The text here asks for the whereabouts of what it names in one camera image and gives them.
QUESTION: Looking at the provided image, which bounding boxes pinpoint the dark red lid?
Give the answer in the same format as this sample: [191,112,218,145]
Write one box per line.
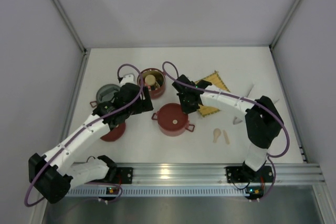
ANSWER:
[100,123,126,142]
[156,103,188,132]

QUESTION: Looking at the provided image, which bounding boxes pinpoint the white round bun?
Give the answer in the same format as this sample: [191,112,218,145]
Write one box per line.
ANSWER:
[144,74,156,86]

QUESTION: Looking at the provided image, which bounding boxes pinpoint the pink steel-lined pot with handles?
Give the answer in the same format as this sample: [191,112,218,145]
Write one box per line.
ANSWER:
[151,103,195,137]

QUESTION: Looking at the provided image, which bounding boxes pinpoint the black sushi roll with orange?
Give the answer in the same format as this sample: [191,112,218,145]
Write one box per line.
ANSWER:
[156,78,163,85]

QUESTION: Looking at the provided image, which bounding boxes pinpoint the metal tongs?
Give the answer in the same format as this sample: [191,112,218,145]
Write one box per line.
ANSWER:
[233,82,280,125]

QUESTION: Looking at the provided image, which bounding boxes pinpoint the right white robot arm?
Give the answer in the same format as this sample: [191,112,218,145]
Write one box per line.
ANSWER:
[172,75,284,183]

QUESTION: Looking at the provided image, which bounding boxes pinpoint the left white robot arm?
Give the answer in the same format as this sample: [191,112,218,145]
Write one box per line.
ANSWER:
[24,83,153,207]

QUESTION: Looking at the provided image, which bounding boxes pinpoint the dark red steel-lined pot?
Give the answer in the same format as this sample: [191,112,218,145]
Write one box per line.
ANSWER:
[137,68,166,99]

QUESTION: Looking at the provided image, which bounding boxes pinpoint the bamboo serving mat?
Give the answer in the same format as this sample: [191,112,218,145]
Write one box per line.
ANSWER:
[194,70,233,118]

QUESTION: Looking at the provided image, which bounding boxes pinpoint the cream small spoon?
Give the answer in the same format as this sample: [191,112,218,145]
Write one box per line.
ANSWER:
[213,128,222,143]

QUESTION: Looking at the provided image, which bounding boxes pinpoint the cream small stick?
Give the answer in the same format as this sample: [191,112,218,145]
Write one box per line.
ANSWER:
[223,130,230,145]

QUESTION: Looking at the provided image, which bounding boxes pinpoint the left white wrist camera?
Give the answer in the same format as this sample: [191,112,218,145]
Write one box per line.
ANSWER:
[118,73,136,87]

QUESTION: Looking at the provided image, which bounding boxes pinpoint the grey transparent lid with handles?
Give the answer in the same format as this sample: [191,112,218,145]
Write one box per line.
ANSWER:
[90,84,120,108]

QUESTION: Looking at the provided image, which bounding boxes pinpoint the left black base bracket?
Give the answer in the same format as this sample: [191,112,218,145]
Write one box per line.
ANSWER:
[116,167,133,185]

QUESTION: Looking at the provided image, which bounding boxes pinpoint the black base bracket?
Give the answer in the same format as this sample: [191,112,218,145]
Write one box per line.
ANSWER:
[116,167,133,185]
[225,166,247,184]

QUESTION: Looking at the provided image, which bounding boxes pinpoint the right black base bracket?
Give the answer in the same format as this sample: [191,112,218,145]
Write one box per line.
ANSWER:
[225,166,247,184]

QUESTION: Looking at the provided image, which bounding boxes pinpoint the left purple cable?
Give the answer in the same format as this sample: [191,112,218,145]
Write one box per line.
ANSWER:
[25,63,145,207]

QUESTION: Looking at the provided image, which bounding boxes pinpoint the aluminium mounting rail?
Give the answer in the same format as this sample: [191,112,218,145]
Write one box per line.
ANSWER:
[68,164,325,198]

